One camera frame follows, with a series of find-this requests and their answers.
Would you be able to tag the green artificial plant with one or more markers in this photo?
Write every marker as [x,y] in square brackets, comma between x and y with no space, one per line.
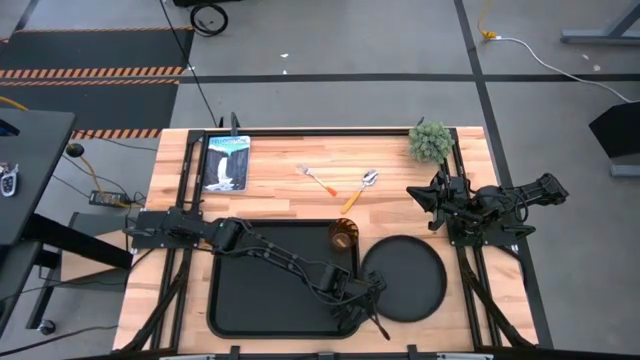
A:
[431,142]

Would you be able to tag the waterfall picture book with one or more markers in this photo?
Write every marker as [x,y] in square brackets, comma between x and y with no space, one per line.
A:
[226,162]

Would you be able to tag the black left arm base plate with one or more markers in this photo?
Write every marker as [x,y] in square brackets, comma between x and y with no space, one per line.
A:
[145,240]

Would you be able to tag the black aluminium table frame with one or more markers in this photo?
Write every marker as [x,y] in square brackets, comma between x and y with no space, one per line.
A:
[330,132]

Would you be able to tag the black rectangular tray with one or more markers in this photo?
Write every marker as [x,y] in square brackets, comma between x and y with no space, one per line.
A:
[260,305]

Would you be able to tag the grey table foot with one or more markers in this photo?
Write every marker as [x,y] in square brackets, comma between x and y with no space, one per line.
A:
[600,35]

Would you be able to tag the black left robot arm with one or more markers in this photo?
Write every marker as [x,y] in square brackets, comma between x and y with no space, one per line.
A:
[230,235]

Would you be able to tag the black caster wheel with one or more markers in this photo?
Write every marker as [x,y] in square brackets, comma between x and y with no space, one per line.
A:
[47,327]

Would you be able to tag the white key fob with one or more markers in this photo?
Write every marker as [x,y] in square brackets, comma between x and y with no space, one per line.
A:
[8,181]

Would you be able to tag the black angular box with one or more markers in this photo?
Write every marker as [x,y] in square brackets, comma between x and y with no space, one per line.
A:
[617,130]

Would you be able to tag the amber ribbed cup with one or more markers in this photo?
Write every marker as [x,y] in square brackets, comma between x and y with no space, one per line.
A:
[343,234]

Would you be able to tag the black hazard striped floor mat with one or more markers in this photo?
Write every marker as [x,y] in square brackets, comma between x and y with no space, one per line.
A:
[100,105]
[100,50]

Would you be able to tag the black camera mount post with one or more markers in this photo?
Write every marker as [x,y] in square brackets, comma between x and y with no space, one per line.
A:
[234,121]

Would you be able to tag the black power strip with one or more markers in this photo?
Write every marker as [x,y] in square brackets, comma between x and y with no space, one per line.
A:
[107,199]

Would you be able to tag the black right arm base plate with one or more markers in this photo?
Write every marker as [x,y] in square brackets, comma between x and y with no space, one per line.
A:
[500,239]

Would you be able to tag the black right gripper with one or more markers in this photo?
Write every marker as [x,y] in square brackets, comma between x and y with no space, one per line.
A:
[445,195]

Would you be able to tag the black round plate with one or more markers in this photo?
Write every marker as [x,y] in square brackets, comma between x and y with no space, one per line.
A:
[410,280]

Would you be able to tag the black desk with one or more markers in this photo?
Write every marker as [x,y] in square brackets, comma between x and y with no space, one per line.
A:
[30,170]

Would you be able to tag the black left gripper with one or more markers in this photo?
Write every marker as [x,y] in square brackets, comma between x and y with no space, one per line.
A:
[357,300]

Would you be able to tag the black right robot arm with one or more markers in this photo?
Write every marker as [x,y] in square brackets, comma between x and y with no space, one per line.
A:
[492,202]

